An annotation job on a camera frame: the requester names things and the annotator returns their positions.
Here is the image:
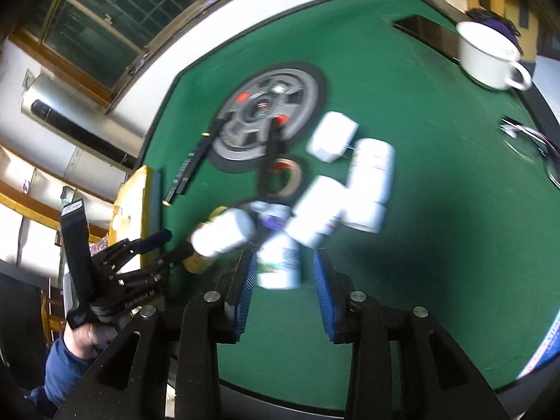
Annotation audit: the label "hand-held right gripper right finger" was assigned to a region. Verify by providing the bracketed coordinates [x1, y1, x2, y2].
[313, 248, 510, 420]

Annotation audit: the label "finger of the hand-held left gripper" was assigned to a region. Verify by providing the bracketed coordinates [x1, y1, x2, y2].
[92, 229, 172, 268]
[106, 243, 197, 303]

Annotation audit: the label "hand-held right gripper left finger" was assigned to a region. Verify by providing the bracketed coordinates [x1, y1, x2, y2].
[55, 249, 259, 420]

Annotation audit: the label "yellow-taped foam box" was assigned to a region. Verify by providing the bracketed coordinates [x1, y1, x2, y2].
[107, 164, 165, 250]

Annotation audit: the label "white bottle with green label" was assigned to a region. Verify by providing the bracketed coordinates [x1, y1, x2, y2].
[256, 232, 302, 290]

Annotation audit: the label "black marker with cream cap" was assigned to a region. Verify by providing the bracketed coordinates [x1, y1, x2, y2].
[164, 116, 230, 206]

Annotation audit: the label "white bottle with red label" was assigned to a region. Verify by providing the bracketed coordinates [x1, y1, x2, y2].
[286, 175, 351, 249]

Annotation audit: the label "black tape roll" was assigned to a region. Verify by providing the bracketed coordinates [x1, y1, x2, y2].
[257, 155, 309, 204]

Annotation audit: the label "large white bottle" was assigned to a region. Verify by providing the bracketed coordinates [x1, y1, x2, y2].
[343, 138, 397, 233]

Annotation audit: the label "pale rounded plastic box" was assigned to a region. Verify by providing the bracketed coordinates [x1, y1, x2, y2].
[306, 111, 359, 162]

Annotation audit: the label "person's left forearm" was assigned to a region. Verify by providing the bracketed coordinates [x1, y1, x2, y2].
[28, 337, 99, 407]

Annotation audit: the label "person's left hand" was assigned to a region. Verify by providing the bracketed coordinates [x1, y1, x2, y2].
[62, 321, 120, 360]

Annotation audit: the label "tower air conditioner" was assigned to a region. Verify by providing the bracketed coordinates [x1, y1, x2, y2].
[20, 72, 145, 171]

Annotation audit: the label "round table control panel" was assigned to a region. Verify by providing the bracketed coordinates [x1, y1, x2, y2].
[209, 62, 329, 173]

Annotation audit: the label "white blue-edged sheet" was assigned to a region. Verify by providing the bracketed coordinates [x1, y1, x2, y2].
[516, 306, 560, 381]

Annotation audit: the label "barred window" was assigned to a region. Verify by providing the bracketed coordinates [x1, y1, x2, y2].
[11, 0, 219, 114]

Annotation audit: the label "eyeglasses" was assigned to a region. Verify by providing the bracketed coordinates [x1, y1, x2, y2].
[499, 116, 560, 184]

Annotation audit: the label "white mug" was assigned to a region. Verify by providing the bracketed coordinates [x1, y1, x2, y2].
[456, 21, 533, 92]

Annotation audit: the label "dark purple bundle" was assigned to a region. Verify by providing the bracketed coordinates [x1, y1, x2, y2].
[464, 8, 523, 51]

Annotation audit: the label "white wall shelf unit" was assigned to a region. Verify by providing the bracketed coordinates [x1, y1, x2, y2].
[0, 140, 114, 272]

